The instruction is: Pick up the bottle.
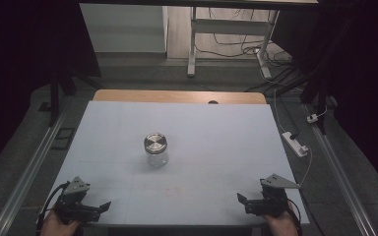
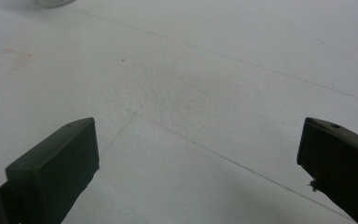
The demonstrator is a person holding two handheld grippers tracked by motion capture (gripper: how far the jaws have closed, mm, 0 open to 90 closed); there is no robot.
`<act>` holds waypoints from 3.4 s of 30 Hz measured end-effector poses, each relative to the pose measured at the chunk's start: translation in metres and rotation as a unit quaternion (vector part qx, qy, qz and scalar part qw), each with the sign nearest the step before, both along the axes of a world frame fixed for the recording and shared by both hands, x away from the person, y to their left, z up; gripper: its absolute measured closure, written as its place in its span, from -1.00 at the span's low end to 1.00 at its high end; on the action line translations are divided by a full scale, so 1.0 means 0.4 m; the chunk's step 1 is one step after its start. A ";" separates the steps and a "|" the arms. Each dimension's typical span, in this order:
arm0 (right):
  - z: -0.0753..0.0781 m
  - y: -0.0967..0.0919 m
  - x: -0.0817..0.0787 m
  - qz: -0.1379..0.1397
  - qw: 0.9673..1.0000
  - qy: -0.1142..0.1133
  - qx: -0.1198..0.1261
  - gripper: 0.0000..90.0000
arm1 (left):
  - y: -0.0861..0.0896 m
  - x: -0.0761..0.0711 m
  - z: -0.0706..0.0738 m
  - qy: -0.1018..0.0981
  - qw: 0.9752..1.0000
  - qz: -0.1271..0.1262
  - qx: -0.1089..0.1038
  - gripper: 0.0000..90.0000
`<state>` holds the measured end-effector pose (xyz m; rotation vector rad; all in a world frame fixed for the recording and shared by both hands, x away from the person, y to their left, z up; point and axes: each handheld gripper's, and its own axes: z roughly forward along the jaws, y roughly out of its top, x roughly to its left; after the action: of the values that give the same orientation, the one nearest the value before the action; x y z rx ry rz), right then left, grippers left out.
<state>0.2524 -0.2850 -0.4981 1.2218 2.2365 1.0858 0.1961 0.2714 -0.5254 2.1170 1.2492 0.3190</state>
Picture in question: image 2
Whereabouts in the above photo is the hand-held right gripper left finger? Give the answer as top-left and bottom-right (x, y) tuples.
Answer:
(0, 117), (101, 224)

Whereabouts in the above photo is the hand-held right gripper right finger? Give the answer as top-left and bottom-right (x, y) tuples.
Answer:
(296, 117), (358, 224)

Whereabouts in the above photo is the clear glass jar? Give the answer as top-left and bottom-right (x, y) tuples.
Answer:
(33, 0), (76, 9)

